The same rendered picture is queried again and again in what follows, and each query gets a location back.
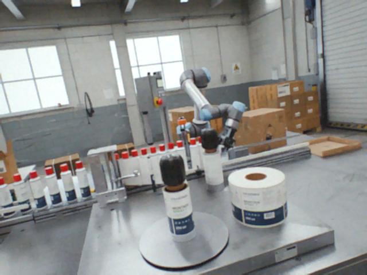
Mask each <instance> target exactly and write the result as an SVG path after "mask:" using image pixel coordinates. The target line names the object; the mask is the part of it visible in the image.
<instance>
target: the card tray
mask: <svg viewBox="0 0 367 275"><path fill-rule="evenodd" d="M307 142H309V146H305V147H308V148H310V150H311V154H313V155H316V156H320V157H326V156H330V155H335V154H339V153H342V152H346V151H351V150H355V149H358V148H362V144H361V142H359V141H355V140H349V139H344V138H340V137H333V136H324V137H320V138H316V139H312V140H307V141H304V142H299V143H294V145H297V144H302V143H307Z"/></svg>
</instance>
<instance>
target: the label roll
mask: <svg viewBox="0 0 367 275"><path fill-rule="evenodd" d="M228 180H229V189H230V195H231V204H232V213H233V217H234V219H235V220H237V221H238V222H240V223H241V224H243V225H246V226H250V227H272V226H276V225H279V224H281V223H282V222H284V221H285V220H286V219H287V217H288V208H287V194H286V180H285V175H284V173H282V172H281V171H279V170H276V169H273V168H267V167H252V168H245V169H242V170H238V171H235V172H233V173H232V174H230V176H229V178H228Z"/></svg>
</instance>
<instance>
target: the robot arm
mask: <svg viewBox="0 0 367 275"><path fill-rule="evenodd" d="M210 79H211V78H210V73H209V71H208V70H207V68H197V69H188V70H185V71H184V72H182V73H181V75H180V77H179V85H180V87H181V88H182V90H183V91H186V93H187V94H188V95H189V97H190V98H191V99H192V101H193V102H194V119H193V124H191V123H186V124H185V128H186V129H188V130H189V137H190V139H191V138H198V137H199V136H200V132H201V130H202V129H205V128H210V123H209V122H208V121H211V120H214V119H219V118H222V117H226V116H228V118H227V122H226V123H225V125H226V126H225V128H227V129H226V130H225V131H223V132H222V133H220V134H218V135H217V137H218V147H217V150H219V151H220V157H221V158H222V157H225V156H226V155H227V153H226V152H227V151H228V150H229V148H233V147H234V145H235V142H236V140H234V139H233V136H234V134H235V132H237V128H238V126H239V123H240V120H241V118H242V115H243V113H244V110H245V105H244V104H243V103H240V102H237V101H235V102H234V103H233V104H232V105H229V104H221V105H220V106H217V107H212V106H211V105H210V104H209V103H208V101H207V100H206V98H205V89H206V88H207V87H208V83H209V82H210ZM182 133H183V140H184V145H185V152H186V155H188V151H187V146H186V139H185V132H184V131H183V132H182ZM177 134H178V141H182V136H181V131H180V125H179V126H178V127H177ZM186 136H187V140H188V133H187V131H186ZM233 142H234V145H233ZM190 145H191V144H190V142H188V148H189V147H190ZM221 145H222V146H224V147H221ZM232 145H233V146H232ZM189 155H190V148H189Z"/></svg>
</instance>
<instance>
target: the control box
mask: <svg viewBox="0 0 367 275"><path fill-rule="evenodd" d="M156 78H162V76H161V75H153V76H143V77H137V78H134V82H135V88H136V94H137V98H138V104H139V110H140V112H146V111H154V110H156V109H160V108H163V107H165V106H167V102H166V96H163V97H159V96H158V91H160V90H165V89H164V87H163V88H158V87H157V81H156ZM162 79H163V78H162ZM158 99H162V102H163V103H162V105H159V104H157V103H156V101H157V100H158Z"/></svg>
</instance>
